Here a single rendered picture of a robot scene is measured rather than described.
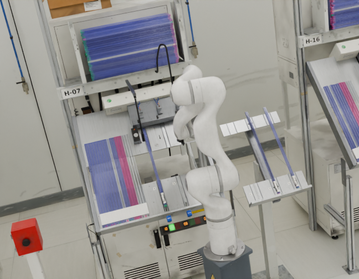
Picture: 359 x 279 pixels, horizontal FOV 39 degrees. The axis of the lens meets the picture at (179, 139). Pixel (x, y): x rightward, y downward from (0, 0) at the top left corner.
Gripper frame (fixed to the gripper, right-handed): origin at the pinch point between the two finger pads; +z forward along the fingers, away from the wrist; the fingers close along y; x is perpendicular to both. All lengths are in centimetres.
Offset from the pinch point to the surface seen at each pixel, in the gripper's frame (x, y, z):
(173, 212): 35.1, 18.8, 4.0
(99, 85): -44, 41, 3
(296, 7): -63, -82, -7
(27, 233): 26, 95, 13
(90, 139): -18, 52, 14
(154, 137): -10.3, 17.2, 12.9
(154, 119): -19.4, 15.0, 8.4
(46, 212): -20, 107, 192
